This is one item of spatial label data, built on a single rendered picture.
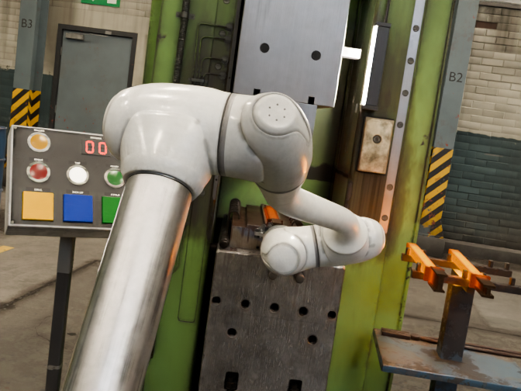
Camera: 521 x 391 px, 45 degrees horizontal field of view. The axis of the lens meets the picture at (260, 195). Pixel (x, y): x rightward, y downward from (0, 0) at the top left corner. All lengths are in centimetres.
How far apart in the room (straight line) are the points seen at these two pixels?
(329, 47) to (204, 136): 98
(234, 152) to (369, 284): 123
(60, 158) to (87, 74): 679
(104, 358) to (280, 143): 37
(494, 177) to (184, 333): 619
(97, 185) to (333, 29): 80
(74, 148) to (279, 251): 67
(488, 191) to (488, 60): 152
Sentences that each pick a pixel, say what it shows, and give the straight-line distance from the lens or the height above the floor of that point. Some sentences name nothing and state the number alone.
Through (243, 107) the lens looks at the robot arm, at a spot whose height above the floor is 132.
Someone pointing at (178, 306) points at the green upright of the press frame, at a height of 67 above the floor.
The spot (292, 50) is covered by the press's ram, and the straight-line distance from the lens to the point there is 185.
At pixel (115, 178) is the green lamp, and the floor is 109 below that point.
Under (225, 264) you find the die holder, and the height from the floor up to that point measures 88.
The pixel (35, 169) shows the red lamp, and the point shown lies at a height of 109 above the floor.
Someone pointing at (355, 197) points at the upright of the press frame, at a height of 110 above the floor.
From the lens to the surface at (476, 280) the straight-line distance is 165.
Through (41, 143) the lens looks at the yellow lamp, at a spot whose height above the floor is 116.
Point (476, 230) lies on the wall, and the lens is 795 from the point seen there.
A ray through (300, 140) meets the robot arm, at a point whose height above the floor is 128.
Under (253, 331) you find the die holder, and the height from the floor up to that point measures 69.
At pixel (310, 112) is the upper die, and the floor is 134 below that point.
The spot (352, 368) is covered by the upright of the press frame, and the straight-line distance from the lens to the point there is 217.
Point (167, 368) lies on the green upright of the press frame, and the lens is 216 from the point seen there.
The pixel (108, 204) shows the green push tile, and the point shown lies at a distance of 173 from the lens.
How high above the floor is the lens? 131
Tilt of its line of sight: 7 degrees down
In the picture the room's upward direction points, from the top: 8 degrees clockwise
